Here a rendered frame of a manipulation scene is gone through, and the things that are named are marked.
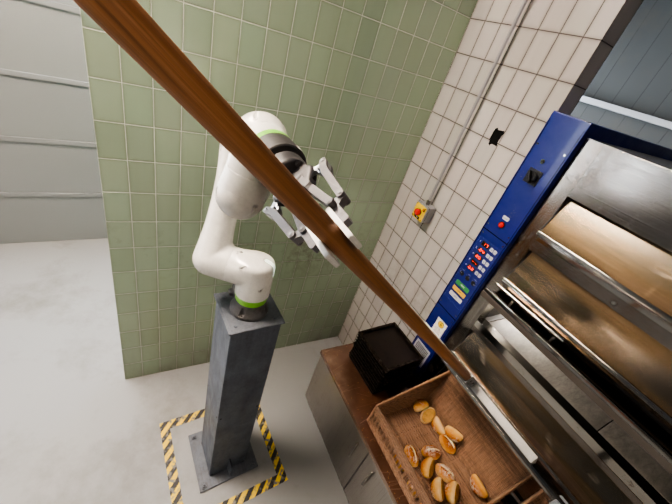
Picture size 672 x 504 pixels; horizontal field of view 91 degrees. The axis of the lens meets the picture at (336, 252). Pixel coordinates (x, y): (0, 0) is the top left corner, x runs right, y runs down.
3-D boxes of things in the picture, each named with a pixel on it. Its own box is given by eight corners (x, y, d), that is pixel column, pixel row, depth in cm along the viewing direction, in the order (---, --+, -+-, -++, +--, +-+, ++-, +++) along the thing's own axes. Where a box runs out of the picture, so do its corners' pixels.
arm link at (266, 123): (237, 95, 65) (285, 115, 72) (219, 152, 70) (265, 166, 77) (256, 118, 56) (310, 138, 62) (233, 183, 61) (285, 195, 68)
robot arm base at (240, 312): (217, 279, 137) (218, 268, 134) (252, 275, 145) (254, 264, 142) (236, 325, 120) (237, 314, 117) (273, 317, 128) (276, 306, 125)
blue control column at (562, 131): (521, 353, 343) (699, 158, 228) (534, 366, 332) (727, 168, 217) (373, 405, 245) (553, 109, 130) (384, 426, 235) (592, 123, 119)
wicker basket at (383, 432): (430, 395, 196) (452, 367, 181) (503, 500, 158) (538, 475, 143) (364, 419, 172) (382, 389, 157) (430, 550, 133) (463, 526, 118)
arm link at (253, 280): (235, 279, 131) (240, 240, 121) (272, 291, 132) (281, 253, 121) (221, 300, 120) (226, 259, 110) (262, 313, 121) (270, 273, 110)
